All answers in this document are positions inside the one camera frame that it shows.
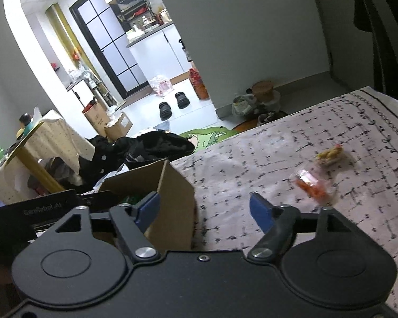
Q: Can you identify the black slipper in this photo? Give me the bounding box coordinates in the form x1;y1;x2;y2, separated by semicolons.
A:
158;101;174;120
174;91;191;109

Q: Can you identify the clear plastic bag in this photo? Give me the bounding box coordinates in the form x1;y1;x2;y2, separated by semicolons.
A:
231;94;258;119

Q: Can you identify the tall cardboard carton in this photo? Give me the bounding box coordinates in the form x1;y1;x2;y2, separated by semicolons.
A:
82;99;111;137

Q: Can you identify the brown cardboard box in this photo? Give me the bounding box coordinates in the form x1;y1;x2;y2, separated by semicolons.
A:
96;159;197;250

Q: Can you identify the pile of black clothing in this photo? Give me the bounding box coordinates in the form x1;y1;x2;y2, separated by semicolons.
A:
77;130;197;187

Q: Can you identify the red patterned bag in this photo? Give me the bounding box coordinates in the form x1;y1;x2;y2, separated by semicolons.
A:
189;68;209;99

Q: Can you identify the small orange snack packet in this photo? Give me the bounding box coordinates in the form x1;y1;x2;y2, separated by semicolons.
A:
293;168;336;206

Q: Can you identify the low cardboard carton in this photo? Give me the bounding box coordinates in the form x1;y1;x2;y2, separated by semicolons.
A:
104;111;134;143

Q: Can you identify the green cartoon rug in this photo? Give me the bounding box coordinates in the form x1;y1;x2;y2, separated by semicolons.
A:
178;125;240;155

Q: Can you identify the clear yellow snack packet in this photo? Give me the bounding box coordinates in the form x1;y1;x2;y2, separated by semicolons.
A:
314;143;348;170

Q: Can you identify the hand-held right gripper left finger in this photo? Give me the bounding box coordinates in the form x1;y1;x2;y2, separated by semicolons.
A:
55;191;162;262

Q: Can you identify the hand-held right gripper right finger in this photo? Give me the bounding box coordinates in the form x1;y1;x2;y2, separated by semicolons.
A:
249;192;354;262

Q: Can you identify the black framed sliding door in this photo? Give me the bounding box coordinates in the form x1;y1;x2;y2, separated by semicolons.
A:
68;0;154;99

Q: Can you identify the pink plastic bag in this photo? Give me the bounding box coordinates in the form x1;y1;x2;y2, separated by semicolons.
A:
148;75;174;97

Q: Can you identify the table with dotted cloth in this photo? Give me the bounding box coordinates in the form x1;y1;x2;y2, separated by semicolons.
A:
0;109;97;203

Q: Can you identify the white kitchen counter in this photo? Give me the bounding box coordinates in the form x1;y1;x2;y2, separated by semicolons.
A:
126;23;190;81

